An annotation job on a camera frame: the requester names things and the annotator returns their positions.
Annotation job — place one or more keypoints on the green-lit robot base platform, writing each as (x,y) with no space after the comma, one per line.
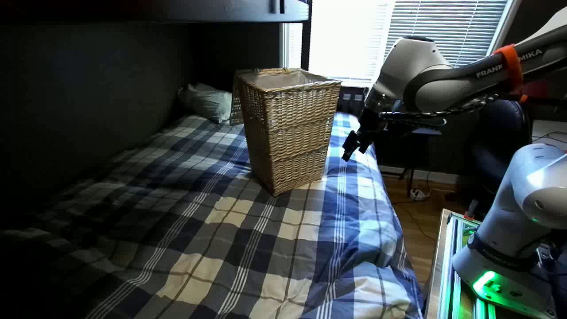
(461,278)

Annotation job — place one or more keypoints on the tall wicker basket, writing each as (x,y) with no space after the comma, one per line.
(289,131)

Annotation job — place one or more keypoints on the blue plaid bed blanket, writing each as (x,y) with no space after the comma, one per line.
(236,237)

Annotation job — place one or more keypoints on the small dark side table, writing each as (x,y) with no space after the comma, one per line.
(422,134)

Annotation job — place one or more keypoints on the dark bunk bed frame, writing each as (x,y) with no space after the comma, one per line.
(178,10)

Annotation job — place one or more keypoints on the white pillow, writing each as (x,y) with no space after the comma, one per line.
(206,100)

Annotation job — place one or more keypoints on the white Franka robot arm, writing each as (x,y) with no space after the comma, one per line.
(532,178)

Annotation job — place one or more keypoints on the dark office chair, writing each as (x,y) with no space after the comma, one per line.
(498,143)

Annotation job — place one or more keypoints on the white object on floor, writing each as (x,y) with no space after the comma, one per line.
(417,194)

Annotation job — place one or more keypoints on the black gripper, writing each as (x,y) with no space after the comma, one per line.
(369,125)

